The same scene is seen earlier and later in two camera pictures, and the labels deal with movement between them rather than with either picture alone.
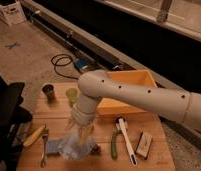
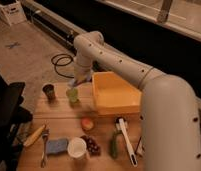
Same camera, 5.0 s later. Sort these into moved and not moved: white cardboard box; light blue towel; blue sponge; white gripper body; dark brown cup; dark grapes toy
Moved: light blue towel; white gripper body
Not moved: blue sponge; white cardboard box; dark brown cup; dark grapes toy
